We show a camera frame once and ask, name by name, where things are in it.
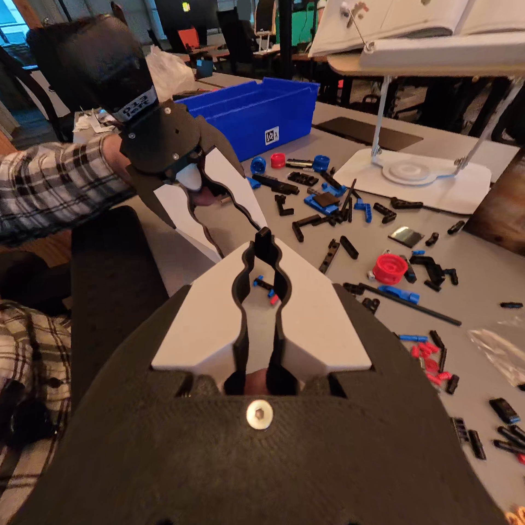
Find crumpled white papers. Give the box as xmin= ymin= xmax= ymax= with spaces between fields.
xmin=74 ymin=107 xmax=121 ymax=134

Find black flat panel tile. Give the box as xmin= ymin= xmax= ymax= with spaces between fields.
xmin=387 ymin=226 xmax=425 ymax=249

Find blue and black brick assembly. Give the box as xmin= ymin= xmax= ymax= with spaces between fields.
xmin=304 ymin=182 xmax=347 ymax=216

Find thin black axle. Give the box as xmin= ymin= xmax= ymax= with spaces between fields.
xmin=342 ymin=178 xmax=357 ymax=224

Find blue curved brick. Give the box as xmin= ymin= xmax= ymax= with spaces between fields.
xmin=378 ymin=285 xmax=420 ymax=305

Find long black axle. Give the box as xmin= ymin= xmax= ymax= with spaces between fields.
xmin=359 ymin=283 xmax=462 ymax=326

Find person's plaid shirt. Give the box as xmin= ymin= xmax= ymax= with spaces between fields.
xmin=0 ymin=299 xmax=72 ymax=525

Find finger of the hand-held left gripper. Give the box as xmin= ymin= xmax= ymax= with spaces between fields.
xmin=203 ymin=147 xmax=269 ymax=230
xmin=153 ymin=184 xmax=225 ymax=264

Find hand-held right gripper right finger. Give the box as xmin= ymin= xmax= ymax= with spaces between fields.
xmin=266 ymin=240 xmax=373 ymax=395

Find orange chair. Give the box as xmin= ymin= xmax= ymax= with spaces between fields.
xmin=178 ymin=27 xmax=202 ymax=51

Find green cabinet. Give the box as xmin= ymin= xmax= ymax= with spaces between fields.
xmin=277 ymin=2 xmax=325 ymax=46

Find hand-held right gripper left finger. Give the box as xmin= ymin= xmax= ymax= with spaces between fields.
xmin=151 ymin=241 xmax=257 ymax=395

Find open instruction booklet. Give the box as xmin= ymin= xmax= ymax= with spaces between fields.
xmin=308 ymin=0 xmax=525 ymax=58

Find blue plastic bin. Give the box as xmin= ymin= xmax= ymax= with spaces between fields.
xmin=174 ymin=77 xmax=320 ymax=162

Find person's left hand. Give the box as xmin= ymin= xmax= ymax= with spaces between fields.
xmin=103 ymin=133 xmax=140 ymax=189

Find grey desk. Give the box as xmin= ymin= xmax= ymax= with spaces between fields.
xmin=119 ymin=72 xmax=525 ymax=525

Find white book stand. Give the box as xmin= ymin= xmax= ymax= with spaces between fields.
xmin=327 ymin=39 xmax=525 ymax=216

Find phone on stand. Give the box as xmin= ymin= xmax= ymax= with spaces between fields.
xmin=253 ymin=0 xmax=277 ymax=53

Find long black beam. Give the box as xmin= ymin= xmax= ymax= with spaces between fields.
xmin=319 ymin=239 xmax=341 ymax=275
xmin=252 ymin=174 xmax=300 ymax=195

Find person's left forearm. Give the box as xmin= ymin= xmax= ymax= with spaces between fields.
xmin=0 ymin=133 xmax=136 ymax=247

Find black chair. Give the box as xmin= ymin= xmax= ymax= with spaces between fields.
xmin=0 ymin=45 xmax=74 ymax=142

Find small beam and pins assembly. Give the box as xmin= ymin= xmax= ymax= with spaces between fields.
xmin=253 ymin=276 xmax=281 ymax=306

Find black angular brick cluster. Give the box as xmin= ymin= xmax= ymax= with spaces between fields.
xmin=409 ymin=254 xmax=459 ymax=293

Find white plastic bag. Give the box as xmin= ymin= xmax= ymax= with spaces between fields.
xmin=145 ymin=45 xmax=197 ymax=103

